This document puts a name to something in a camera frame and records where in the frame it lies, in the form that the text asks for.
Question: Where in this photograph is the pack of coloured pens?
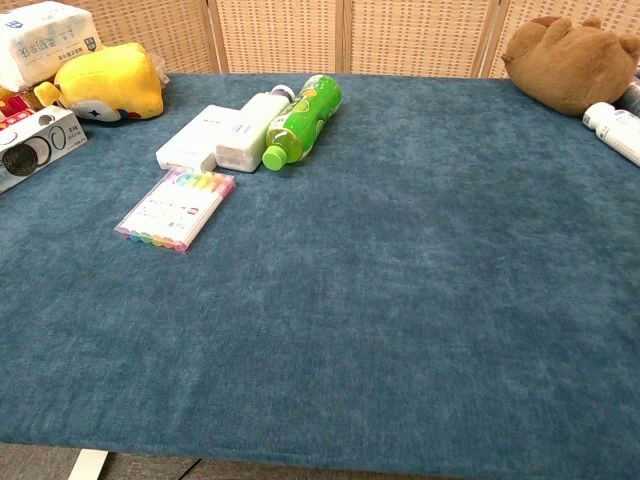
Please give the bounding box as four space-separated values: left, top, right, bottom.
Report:
114 166 237 256

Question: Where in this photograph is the flat white box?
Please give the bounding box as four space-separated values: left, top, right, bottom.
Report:
155 104 248 172

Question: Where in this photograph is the white box with round prints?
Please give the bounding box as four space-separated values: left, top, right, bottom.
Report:
0 105 88 195

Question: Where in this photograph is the blue table cloth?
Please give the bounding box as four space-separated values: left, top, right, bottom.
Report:
0 72 640 480

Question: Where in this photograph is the green drink bottle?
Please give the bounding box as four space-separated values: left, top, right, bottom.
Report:
261 73 343 172

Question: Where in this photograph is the white rectangular bottle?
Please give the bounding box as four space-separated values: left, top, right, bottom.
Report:
214 84 297 174

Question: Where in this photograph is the woven rattan folding screen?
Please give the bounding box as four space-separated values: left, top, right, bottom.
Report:
0 0 640 80

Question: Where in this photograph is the yellow plush toy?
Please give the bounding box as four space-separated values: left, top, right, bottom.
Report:
33 42 166 123

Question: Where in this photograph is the brown plush bear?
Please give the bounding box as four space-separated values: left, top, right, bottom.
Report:
501 15 640 118

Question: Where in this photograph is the white plastic bottle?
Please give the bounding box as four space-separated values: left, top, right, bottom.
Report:
582 101 640 168

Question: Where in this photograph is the white table leg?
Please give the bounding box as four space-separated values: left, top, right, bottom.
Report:
67 448 109 480

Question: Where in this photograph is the red snack package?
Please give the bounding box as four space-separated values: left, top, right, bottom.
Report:
0 84 49 132

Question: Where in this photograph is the white tissue paper pack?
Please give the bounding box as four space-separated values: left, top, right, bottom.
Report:
0 0 104 93

